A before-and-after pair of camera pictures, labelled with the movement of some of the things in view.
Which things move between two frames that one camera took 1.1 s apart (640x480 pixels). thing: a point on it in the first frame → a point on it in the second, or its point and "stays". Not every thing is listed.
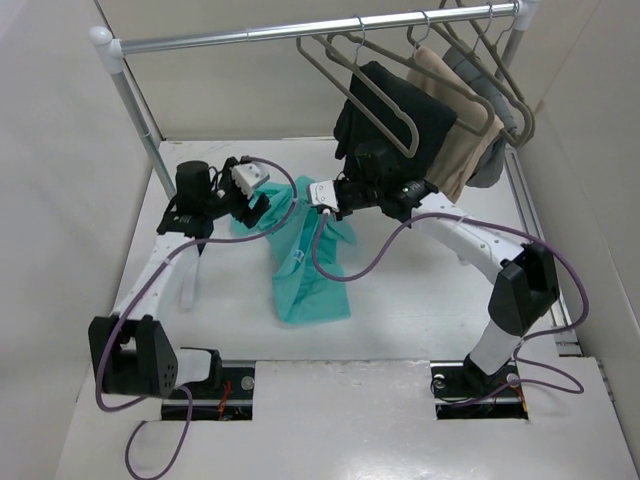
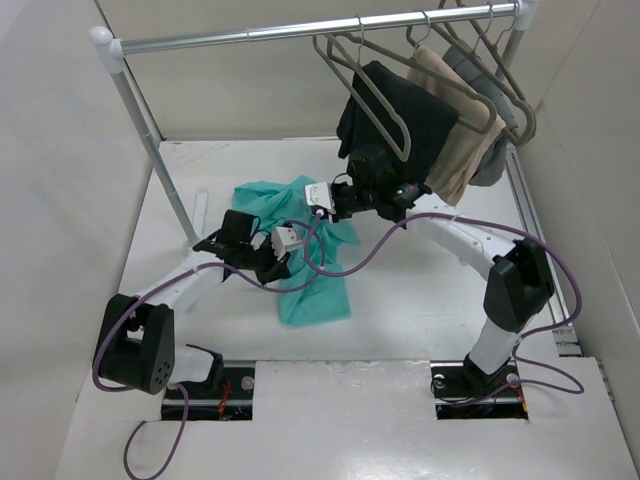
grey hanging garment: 492,171 stays
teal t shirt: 303,293 stays
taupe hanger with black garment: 330,38 stays
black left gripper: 249,215 → 275,268
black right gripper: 342,211 stays
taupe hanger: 415,132 → 358,61
